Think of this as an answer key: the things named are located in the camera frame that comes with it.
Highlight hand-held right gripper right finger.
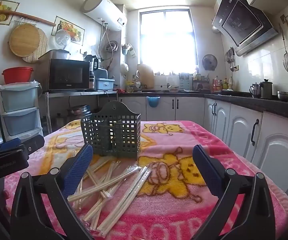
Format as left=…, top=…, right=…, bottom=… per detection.
left=192, top=144, right=276, bottom=240

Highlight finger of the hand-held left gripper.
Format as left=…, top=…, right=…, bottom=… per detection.
left=21, top=134, right=45, bottom=153
left=0, top=137, right=25, bottom=153

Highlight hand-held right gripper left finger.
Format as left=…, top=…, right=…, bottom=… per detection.
left=10, top=144, right=94, bottom=240

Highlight grey-green plastic utensil holder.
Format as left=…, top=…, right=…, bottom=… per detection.
left=80, top=101, right=142, bottom=160

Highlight set of wooden chopsticks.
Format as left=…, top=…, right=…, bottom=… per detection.
left=67, top=155, right=151, bottom=232

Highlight cluster of hanging steel utensils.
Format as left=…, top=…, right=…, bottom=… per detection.
left=225, top=47, right=236, bottom=72

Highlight tall blue plastic drawer unit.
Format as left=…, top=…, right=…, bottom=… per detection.
left=0, top=81, right=43, bottom=142

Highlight steel pot with lid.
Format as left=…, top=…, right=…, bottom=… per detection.
left=67, top=104, right=90, bottom=123

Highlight pink bear printed blanket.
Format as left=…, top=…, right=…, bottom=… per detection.
left=4, top=120, right=288, bottom=240

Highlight red plastic basin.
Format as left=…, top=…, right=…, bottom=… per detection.
left=1, top=67, right=34, bottom=85

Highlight black microwave oven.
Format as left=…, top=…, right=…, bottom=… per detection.
left=42, top=59, right=90, bottom=92

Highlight white base cabinets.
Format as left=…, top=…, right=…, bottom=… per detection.
left=117, top=95, right=288, bottom=205

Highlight black gas stove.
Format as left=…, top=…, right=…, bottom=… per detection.
left=220, top=90, right=252, bottom=98

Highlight group of condiment bottles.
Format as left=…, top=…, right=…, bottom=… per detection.
left=211, top=76, right=234, bottom=92

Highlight dark spice rack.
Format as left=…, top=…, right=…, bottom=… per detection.
left=193, top=74, right=211, bottom=90

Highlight pale green knife holder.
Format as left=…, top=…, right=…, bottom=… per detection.
left=179, top=73, right=193, bottom=91

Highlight grey lidded pot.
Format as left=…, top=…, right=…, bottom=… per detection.
left=38, top=49, right=71, bottom=63

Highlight blue plastic box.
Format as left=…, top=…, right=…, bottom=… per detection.
left=95, top=77, right=115, bottom=91

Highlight black kitchen countertop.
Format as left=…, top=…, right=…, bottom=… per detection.
left=117, top=89, right=288, bottom=124

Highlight small steel teapot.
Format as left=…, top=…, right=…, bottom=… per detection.
left=249, top=82, right=261, bottom=98

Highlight black blender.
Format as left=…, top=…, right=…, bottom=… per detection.
left=84, top=54, right=102, bottom=90

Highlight round ribbed bamboo mat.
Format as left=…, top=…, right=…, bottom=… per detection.
left=22, top=27, right=49, bottom=63

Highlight grey-blue lidded box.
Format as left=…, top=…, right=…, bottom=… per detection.
left=94, top=68, right=108, bottom=79

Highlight grey-green kettle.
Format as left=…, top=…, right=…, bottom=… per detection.
left=260, top=79, right=273, bottom=99

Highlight round bamboo board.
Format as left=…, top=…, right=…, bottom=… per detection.
left=9, top=24, right=40, bottom=57

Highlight white round plastic cover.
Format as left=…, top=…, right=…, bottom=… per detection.
left=55, top=29, right=72, bottom=50

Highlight wooden cutting board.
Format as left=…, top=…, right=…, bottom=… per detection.
left=137, top=64, right=155, bottom=89

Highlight long wooden rolling pin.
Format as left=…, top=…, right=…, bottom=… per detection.
left=0, top=10, right=57, bottom=27

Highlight kitchen window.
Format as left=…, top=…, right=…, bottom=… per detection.
left=139, top=9, right=199, bottom=67

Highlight white water heater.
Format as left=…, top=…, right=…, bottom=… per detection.
left=80, top=0, right=128, bottom=32

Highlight black range hood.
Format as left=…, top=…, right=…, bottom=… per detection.
left=211, top=0, right=279, bottom=57

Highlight small wall fan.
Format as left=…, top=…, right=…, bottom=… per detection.
left=202, top=54, right=218, bottom=71

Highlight fruit wall poster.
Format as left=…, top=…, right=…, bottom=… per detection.
left=0, top=0, right=20, bottom=26
left=51, top=16, right=85, bottom=46

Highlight coiled steel hose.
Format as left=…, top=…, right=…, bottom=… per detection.
left=105, top=40, right=119, bottom=54

